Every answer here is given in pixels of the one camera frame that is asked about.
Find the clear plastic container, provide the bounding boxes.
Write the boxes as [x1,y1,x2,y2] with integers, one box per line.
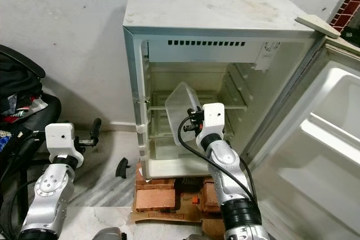
[164,81,204,143]

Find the glass fridge shelf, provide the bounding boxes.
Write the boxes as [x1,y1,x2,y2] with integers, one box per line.
[146,101,248,111]

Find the small white fridge cabinet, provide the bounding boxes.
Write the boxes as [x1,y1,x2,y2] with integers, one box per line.
[122,0,339,180]

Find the white fridge door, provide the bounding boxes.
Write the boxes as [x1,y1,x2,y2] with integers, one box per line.
[244,14,360,240]

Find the small black curved object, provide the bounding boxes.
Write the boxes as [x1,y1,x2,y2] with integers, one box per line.
[115,157,131,179]

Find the black office chair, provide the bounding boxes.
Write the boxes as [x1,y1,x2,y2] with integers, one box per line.
[0,44,61,236]

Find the red brick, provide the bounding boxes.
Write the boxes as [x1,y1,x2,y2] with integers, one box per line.
[198,179,226,214]
[134,162,176,191]
[201,217,226,240]
[134,188,177,213]

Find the pile of dark clothes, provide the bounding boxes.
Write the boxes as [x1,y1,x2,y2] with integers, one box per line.
[0,59,50,124]

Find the grey robot left leg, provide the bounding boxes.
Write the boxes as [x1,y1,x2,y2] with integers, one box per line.
[90,227,125,240]

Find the brown cardboard sheet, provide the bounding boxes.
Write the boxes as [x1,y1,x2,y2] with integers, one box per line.
[130,198,210,225]

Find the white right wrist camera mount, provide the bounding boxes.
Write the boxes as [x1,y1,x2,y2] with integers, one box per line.
[196,102,226,148]

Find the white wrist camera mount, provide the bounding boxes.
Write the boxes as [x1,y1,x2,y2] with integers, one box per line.
[196,102,226,148]
[46,123,84,168]

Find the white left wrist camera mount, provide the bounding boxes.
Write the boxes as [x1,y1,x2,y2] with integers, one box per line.
[46,123,84,168]

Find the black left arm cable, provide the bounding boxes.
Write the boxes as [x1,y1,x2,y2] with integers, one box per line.
[3,133,48,240]

